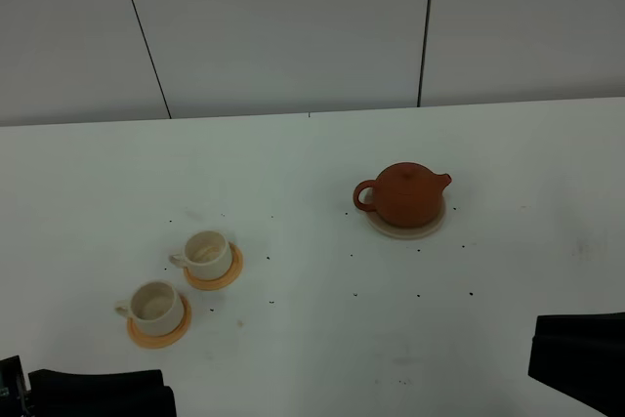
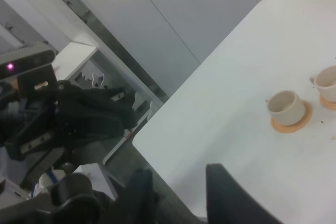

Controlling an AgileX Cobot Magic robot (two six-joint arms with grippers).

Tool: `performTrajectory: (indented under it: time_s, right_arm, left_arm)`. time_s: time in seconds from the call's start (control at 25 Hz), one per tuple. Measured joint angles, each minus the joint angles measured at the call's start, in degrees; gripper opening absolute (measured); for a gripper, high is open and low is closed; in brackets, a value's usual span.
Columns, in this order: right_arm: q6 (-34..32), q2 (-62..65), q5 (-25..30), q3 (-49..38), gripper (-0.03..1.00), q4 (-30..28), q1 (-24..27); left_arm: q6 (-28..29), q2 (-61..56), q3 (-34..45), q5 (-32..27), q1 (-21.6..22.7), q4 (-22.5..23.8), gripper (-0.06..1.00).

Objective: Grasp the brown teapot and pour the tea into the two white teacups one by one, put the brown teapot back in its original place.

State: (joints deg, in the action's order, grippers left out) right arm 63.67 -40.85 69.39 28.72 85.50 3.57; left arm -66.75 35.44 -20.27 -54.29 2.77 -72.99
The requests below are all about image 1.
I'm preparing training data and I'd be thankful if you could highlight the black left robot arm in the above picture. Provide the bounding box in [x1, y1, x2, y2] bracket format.
[1, 355, 177, 416]

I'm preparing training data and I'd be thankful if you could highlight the brown clay teapot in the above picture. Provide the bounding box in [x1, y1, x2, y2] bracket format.
[353, 162, 452, 229]

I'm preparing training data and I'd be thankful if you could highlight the white teacup far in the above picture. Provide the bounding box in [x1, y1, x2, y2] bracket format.
[169, 230, 233, 280]

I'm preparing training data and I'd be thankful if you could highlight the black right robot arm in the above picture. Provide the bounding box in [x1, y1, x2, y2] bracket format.
[528, 313, 624, 416]

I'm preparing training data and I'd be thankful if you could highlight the orange coaster far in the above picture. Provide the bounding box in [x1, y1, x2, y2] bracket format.
[183, 243, 243, 291]

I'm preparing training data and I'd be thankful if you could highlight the orange coaster near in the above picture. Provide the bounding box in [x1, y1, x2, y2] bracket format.
[126, 295, 192, 350]

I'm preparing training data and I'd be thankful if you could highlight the beige round teapot coaster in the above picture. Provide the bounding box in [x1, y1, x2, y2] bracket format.
[365, 200, 446, 240]

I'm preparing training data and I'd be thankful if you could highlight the white teacup near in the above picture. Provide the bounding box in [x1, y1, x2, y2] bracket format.
[114, 280, 185, 337]

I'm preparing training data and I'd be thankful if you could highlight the white teacup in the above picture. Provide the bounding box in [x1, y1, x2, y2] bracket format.
[114, 280, 185, 337]
[169, 230, 233, 280]

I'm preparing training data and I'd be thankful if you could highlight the orange coaster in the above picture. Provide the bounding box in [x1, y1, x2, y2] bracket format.
[183, 243, 243, 291]
[126, 295, 192, 350]

